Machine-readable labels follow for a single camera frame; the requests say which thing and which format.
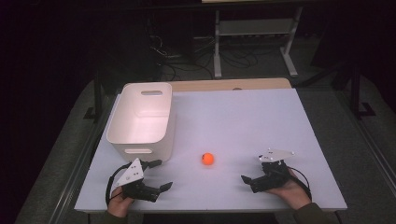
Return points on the wooden table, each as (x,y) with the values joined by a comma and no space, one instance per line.
(230,84)

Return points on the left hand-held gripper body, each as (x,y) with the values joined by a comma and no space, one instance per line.
(130,175)

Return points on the white plastic storage bin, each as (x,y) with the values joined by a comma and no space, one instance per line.
(140,124)

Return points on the person's right hand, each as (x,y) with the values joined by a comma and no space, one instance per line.
(292,193)

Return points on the person's left hand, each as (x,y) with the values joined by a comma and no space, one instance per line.
(117,205)

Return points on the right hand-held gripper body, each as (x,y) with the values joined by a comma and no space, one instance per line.
(274,177)

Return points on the white metal desk frame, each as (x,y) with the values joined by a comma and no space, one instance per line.
(255,27)

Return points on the orange ball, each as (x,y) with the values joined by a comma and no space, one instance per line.
(207,158)

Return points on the black metal stand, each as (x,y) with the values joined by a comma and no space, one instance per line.
(355,90)
(98,93)

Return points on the white table board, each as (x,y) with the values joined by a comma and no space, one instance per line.
(233,124)

